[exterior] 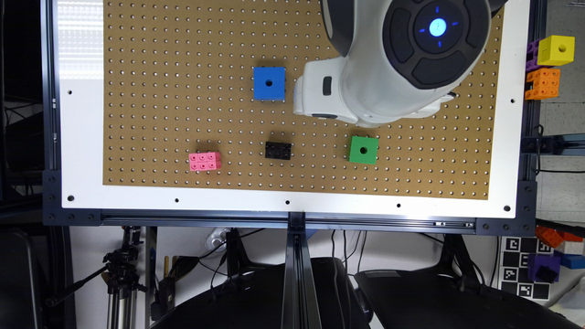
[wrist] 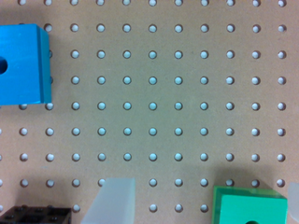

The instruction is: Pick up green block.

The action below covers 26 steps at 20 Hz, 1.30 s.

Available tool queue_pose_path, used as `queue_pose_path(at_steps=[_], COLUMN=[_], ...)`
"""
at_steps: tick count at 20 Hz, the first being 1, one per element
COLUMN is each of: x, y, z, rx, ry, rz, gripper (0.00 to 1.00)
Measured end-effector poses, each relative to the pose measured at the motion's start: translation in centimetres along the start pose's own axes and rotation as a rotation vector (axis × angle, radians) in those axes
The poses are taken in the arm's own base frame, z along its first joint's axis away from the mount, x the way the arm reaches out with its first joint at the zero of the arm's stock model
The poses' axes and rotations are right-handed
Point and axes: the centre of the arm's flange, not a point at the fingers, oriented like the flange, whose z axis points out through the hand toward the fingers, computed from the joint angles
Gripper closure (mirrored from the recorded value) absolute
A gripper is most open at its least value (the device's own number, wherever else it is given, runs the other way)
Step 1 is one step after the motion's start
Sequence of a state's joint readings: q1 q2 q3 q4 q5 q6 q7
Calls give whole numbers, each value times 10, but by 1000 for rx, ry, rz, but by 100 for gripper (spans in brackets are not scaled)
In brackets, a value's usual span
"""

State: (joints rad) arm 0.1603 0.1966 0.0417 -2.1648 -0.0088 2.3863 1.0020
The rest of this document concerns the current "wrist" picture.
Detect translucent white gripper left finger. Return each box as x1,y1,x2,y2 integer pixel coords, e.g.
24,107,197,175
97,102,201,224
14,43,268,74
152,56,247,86
80,178,135,224

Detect green block with hole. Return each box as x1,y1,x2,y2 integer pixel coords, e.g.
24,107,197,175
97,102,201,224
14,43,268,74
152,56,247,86
211,186,288,224

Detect black studded brick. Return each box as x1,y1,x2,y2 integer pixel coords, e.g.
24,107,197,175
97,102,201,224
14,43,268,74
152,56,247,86
0,205,72,224

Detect blue block with hole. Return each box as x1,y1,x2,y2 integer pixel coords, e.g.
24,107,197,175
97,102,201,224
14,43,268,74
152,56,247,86
0,24,51,105

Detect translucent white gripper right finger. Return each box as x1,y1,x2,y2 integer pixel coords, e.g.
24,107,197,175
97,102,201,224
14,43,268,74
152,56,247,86
288,182,299,220

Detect brown pegboard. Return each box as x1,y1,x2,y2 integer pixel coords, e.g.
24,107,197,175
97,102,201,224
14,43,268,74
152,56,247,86
0,0,299,224

